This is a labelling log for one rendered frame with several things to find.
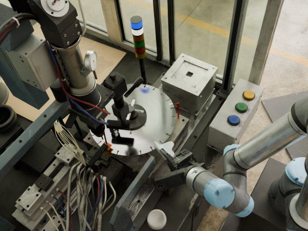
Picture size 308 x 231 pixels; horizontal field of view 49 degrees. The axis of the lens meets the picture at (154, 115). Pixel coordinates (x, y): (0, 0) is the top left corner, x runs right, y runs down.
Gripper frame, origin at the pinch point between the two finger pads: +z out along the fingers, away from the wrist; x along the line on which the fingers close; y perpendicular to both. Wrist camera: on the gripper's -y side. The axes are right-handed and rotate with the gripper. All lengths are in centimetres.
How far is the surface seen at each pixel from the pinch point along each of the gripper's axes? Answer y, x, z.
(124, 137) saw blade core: -6.5, 12.0, 6.8
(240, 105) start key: 38.6, 1.4, -1.7
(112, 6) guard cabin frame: 26, 50, 54
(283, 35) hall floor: 173, -33, 109
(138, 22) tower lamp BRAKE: 20, 44, 18
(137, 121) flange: 0.6, 14.2, 8.2
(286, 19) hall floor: 190, -27, 118
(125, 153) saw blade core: -9.8, 8.8, 2.0
